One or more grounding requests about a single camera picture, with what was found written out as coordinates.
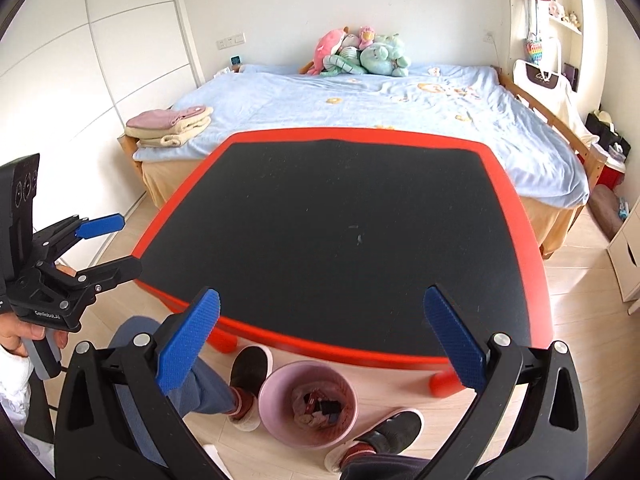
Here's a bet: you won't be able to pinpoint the right black slipper foot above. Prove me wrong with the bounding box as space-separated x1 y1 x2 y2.
323 408 424 474

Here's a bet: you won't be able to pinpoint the bed with blue sheet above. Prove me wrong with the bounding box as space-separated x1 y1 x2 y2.
118 65 604 258

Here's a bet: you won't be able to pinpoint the pink plush toy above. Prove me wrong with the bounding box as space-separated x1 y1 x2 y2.
300 27 349 76

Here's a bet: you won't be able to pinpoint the rainbow small bag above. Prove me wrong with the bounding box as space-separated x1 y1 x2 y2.
525 38 544 65

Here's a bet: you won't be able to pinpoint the white shelf unit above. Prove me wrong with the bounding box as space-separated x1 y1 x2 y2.
503 0 608 117

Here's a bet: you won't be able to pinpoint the black slipper foot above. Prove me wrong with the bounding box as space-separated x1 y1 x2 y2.
228 344 273 432
323 408 424 474

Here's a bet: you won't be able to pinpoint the white tote bag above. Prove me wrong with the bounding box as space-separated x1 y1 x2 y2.
512 60 587 134

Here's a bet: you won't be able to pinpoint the striped green plush toy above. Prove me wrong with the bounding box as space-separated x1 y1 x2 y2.
320 47 368 77

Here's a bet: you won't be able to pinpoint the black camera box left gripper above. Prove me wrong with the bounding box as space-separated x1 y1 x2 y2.
0 154 40 281

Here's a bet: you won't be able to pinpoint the red-edged black table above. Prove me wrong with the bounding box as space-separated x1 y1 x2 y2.
134 128 553 396

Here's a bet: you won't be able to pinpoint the folded beige pink blankets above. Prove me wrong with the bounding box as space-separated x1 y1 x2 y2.
125 105 213 148

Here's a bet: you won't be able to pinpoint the left black slipper foot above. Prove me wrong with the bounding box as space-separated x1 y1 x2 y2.
228 344 273 432

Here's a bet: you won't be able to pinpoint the pink ribbed trash bin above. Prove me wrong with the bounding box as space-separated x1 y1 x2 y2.
258 361 359 450

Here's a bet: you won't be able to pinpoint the person left hand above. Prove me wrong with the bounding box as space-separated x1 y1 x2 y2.
0 263 76 359

